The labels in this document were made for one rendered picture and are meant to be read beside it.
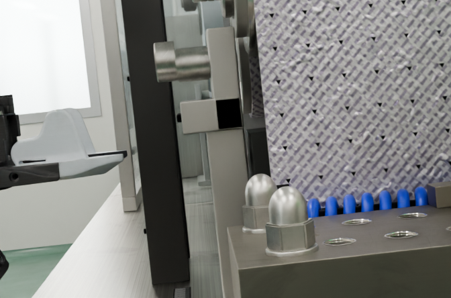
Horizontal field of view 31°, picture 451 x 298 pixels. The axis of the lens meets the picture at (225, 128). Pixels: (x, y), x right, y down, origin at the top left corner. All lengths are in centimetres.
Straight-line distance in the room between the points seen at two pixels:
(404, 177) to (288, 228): 22
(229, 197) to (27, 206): 569
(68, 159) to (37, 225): 578
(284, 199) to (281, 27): 22
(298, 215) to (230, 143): 26
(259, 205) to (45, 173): 18
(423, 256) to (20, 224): 602
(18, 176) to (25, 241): 583
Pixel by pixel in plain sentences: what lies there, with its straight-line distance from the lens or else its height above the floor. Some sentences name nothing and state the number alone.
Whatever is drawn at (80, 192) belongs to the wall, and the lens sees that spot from 639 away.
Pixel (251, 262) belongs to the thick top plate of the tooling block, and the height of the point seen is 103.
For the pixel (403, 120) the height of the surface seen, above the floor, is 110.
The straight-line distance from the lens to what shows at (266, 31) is 72.
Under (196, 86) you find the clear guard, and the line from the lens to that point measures 175.
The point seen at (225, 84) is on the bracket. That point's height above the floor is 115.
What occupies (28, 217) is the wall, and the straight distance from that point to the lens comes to 648.
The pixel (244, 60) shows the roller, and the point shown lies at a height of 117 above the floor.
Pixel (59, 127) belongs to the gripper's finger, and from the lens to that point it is 70.
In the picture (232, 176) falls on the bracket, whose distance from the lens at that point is 80.
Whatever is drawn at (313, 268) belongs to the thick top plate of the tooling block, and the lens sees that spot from 54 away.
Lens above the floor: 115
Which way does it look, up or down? 3 degrees down
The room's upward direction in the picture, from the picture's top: 6 degrees counter-clockwise
